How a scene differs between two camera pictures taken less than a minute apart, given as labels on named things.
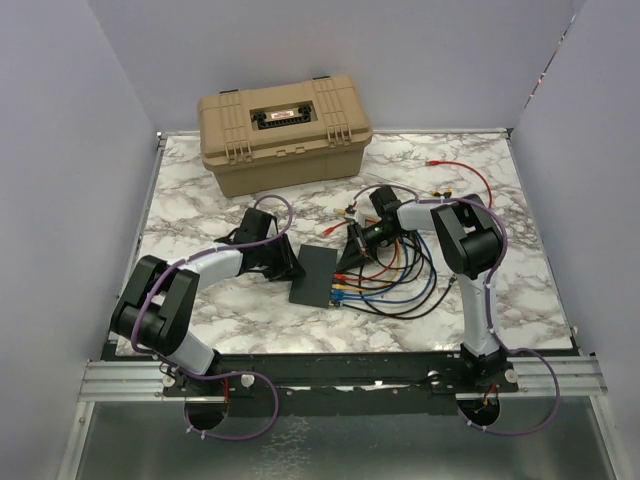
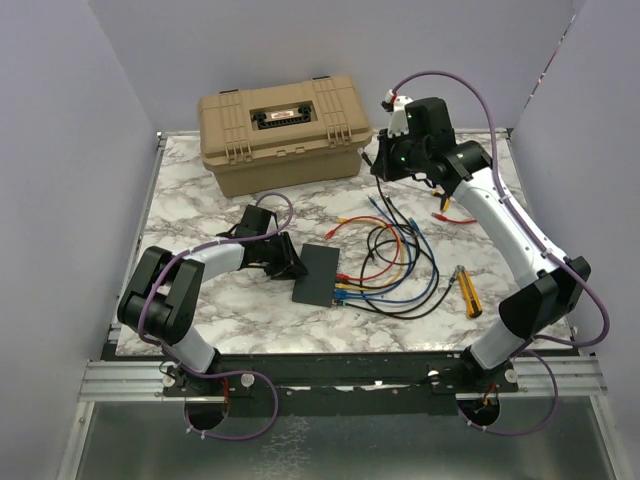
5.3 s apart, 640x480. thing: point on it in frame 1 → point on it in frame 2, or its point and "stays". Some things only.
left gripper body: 276,261 stays
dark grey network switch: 319,265 stays
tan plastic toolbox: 283,136 stays
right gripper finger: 355,255 → 380,165
